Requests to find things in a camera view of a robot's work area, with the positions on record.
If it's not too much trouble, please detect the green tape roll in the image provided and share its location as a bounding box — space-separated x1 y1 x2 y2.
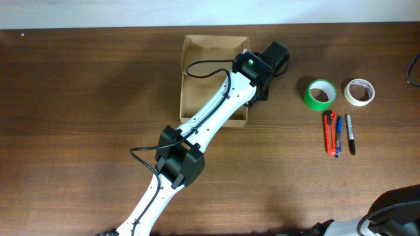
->
303 79 337 111

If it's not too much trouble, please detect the brown cardboard box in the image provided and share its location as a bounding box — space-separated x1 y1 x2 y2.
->
180 35 251 123

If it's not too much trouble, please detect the orange utility knife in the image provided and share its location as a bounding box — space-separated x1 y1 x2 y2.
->
323 110 337 155

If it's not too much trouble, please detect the beige masking tape roll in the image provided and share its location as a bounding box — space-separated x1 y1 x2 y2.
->
344 79 375 107

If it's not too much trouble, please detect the blue ballpoint pen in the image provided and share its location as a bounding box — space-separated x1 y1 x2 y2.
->
335 116 343 158

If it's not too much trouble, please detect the black permanent marker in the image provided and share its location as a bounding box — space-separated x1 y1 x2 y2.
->
346 114 356 155

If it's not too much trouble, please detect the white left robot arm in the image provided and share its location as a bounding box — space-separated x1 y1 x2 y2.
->
103 41 289 236

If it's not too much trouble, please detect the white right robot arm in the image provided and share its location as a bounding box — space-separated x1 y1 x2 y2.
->
306 184 419 236

